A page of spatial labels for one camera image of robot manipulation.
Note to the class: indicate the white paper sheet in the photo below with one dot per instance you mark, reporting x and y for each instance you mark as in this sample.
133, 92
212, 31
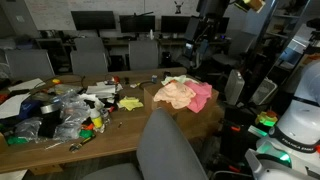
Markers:
26, 84
11, 106

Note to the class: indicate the white box fan heater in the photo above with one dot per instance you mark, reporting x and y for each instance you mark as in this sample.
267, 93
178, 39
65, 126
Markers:
264, 90

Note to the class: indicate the white desk bottle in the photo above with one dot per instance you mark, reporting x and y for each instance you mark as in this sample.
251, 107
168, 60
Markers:
151, 35

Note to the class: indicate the large cardboard box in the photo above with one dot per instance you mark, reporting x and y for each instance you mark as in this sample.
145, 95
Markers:
158, 101

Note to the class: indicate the pink cloth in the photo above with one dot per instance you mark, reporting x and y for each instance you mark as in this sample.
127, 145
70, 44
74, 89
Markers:
201, 95

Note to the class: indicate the black computer monitor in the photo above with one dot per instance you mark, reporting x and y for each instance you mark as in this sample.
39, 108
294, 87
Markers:
93, 20
137, 24
175, 24

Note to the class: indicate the yellow red toy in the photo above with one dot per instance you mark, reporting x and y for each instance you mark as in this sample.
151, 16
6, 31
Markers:
56, 81

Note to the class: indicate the green plastic object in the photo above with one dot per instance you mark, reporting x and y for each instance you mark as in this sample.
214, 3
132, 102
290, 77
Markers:
16, 140
86, 134

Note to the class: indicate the long wooden wall desk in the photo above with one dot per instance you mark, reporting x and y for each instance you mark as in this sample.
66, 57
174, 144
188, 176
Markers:
116, 42

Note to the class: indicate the black round speaker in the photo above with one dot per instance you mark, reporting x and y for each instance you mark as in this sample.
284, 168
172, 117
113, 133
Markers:
166, 74

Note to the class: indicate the metal shelving rack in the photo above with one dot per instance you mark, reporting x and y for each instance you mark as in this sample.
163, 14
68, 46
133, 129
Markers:
281, 16

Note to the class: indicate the light green cloth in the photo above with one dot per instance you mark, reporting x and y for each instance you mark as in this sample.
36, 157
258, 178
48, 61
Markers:
178, 79

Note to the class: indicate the white tower space heater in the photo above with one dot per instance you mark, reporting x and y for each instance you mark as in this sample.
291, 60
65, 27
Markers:
234, 86

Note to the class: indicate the small metal screw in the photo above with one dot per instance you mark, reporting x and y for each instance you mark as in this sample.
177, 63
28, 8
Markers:
119, 125

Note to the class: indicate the black equipment cart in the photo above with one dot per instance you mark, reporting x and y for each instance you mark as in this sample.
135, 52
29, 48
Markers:
236, 140

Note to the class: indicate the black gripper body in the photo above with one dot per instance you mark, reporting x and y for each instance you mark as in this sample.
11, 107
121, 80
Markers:
213, 6

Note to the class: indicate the yellow green lit device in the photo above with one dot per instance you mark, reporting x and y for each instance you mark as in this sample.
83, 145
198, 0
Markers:
266, 119

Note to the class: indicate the clear plastic bag pile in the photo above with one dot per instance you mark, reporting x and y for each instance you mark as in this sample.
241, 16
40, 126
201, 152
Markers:
73, 113

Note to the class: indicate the red orange ball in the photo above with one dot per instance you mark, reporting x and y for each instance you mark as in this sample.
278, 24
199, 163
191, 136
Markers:
116, 79

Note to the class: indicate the grey office chair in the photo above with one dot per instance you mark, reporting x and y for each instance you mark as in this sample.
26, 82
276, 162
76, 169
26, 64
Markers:
89, 63
143, 55
166, 150
89, 44
30, 65
238, 46

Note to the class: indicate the yellow cloth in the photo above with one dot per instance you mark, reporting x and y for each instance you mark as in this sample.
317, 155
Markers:
130, 103

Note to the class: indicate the white paper stack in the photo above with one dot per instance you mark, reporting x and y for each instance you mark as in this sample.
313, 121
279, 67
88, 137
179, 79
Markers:
101, 90

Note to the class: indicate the silver duct tape roll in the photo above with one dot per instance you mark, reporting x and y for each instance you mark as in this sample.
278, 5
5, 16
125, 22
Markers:
50, 108

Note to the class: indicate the blue plastic bag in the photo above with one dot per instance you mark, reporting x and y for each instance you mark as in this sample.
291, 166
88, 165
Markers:
29, 109

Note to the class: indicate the white bottle yellow label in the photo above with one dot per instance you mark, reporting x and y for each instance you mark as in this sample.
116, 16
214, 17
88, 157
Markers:
96, 120

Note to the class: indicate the peach cloth orange print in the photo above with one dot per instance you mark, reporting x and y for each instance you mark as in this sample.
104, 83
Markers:
175, 95

